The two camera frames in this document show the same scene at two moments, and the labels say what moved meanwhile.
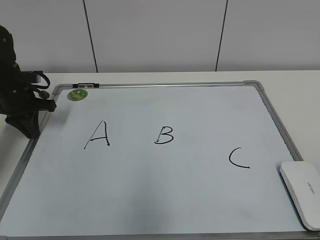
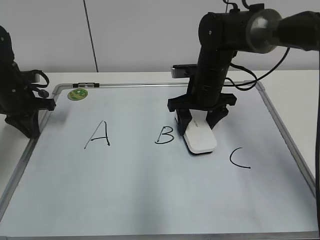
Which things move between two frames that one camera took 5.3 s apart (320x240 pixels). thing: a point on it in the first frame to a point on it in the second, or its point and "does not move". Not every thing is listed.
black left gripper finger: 28,123 does not move
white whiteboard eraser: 302,180 to 199,137
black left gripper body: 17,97 does not move
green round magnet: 77,95 does not move
